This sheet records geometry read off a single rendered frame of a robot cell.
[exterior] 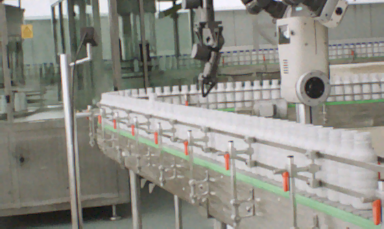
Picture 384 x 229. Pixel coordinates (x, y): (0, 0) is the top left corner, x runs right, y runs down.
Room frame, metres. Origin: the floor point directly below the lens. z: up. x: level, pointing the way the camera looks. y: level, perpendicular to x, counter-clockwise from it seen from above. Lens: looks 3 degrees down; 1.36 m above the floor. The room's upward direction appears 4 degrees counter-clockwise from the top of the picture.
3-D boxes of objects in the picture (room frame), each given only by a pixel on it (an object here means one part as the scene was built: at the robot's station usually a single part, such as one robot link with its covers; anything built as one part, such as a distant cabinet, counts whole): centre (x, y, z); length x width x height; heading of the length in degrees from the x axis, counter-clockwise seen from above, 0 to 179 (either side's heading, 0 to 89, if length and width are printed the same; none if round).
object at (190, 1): (3.44, -0.05, 1.60); 0.12 x 0.09 x 0.12; 105
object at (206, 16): (3.46, -0.09, 1.51); 0.10 x 0.07 x 0.07; 105
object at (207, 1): (3.46, -0.08, 1.57); 0.07 x 0.06 x 0.07; 105
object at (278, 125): (2.32, -0.24, 1.08); 0.06 x 0.06 x 0.17
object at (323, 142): (2.03, -0.32, 1.08); 0.06 x 0.06 x 0.17
